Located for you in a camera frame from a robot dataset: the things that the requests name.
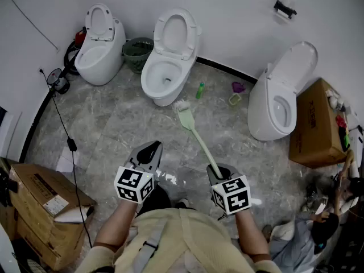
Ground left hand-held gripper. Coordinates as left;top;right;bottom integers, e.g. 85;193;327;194
113;140;163;204

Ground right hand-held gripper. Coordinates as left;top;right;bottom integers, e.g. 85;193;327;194
206;163;251;216

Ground light green toilet brush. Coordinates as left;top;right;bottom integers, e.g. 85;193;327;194
173;100;224;179

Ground white toilet with round seat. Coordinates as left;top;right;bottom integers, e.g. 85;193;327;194
140;7;202;107

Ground person's right forearm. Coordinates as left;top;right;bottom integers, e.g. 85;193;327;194
234;209;271;263

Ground person's left forearm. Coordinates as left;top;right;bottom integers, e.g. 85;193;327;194
93;199;140;253

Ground white toilet with flat lid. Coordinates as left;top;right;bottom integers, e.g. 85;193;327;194
247;40;319;141

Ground white egg-shaped toilet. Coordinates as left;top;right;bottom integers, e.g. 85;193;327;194
74;3;127;86

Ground black wall holder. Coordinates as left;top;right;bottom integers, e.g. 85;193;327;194
273;0;298;21

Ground person's black trousers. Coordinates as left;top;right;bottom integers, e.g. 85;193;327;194
136;185;190;217

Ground person's cream top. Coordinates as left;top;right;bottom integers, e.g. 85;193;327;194
75;208;282;273

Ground purple cloth item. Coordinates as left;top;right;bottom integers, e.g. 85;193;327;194
231;81;247;94

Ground green slatted plastic basket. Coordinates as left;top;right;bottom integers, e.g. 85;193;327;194
122;37;155;74

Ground white foam piece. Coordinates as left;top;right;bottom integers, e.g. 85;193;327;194
53;205;94;224

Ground large printed cardboard box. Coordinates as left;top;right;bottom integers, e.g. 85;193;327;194
289;77;349;169

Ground small black fan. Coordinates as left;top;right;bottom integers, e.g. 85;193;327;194
47;68;71;96

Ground brown cardboard box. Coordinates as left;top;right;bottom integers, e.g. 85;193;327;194
15;209;93;272
8;163;97;227

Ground white round items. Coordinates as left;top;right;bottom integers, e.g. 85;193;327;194
325;89;346;110

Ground black device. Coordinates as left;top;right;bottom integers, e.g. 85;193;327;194
0;168;18;207

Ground black power adapter with cable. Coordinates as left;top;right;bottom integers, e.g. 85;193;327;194
39;68;93;249

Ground grey harness strap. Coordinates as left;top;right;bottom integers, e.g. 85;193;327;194
132;219;168;273

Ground black hose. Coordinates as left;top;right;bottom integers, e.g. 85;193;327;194
63;40;82;76

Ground thin wall cable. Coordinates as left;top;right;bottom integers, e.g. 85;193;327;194
1;0;59;51

